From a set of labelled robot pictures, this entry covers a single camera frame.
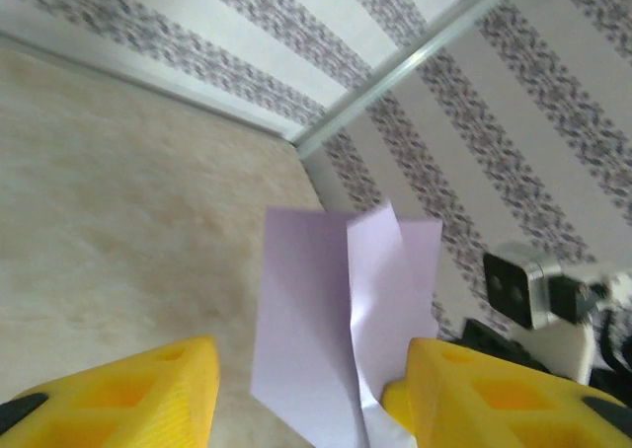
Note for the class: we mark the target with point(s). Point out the aluminium right table rail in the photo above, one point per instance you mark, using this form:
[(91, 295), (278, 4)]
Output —
[(318, 181)]

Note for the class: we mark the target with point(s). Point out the aluminium right corner post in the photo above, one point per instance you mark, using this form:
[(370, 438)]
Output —
[(405, 63)]

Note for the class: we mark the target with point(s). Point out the aluminium back table rail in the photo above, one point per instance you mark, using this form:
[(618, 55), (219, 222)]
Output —
[(148, 92)]

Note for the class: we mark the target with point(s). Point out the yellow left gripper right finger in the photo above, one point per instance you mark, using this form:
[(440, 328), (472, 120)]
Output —
[(494, 408)]

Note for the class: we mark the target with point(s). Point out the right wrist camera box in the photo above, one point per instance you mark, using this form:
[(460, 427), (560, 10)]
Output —
[(508, 290)]

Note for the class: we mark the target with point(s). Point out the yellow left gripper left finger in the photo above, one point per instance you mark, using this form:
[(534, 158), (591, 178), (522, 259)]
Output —
[(123, 403)]

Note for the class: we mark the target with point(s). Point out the aluminium table rail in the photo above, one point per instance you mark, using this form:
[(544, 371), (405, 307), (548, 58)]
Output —
[(148, 92), (318, 181)]

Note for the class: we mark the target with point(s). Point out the lilac paper sheet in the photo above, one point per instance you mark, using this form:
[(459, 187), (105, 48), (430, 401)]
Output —
[(306, 295)]

